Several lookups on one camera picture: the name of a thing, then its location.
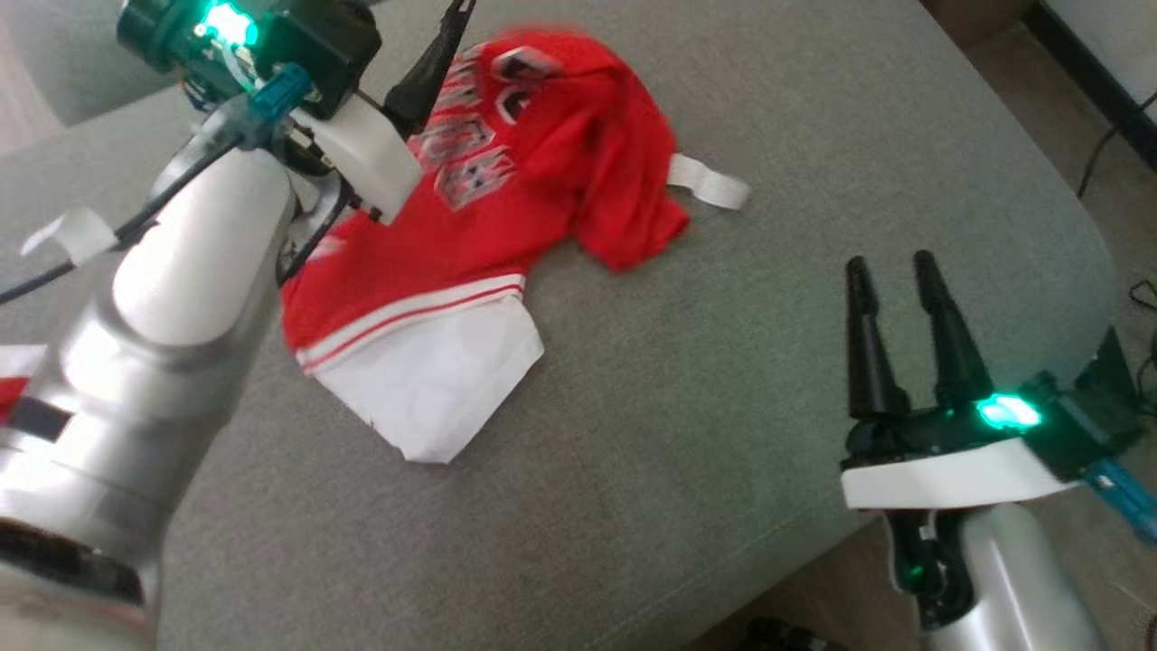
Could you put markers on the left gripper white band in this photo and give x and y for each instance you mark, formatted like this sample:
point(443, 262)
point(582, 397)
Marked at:
point(371, 154)

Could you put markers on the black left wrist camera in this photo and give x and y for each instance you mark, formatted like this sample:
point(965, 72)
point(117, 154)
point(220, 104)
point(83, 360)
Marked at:
point(316, 45)

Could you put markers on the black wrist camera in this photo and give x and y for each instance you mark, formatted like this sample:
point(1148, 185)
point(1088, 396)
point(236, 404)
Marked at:
point(1085, 425)
point(316, 45)

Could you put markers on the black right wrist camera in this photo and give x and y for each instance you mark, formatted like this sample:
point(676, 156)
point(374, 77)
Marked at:
point(1085, 425)

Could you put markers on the red jersey with white trim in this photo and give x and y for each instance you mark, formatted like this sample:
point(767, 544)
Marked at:
point(542, 154)

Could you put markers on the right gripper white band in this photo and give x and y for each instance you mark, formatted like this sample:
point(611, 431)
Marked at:
point(940, 470)

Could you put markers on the white tape tag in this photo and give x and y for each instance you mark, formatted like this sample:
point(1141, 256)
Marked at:
point(77, 233)

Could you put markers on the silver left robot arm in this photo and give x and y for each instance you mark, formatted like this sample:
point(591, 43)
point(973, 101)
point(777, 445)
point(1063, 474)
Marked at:
point(163, 316)

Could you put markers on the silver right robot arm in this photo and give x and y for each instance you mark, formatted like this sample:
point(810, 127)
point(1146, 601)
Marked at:
point(1012, 579)

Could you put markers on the white cabinet with black base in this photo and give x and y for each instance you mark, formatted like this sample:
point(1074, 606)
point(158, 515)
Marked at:
point(1103, 63)

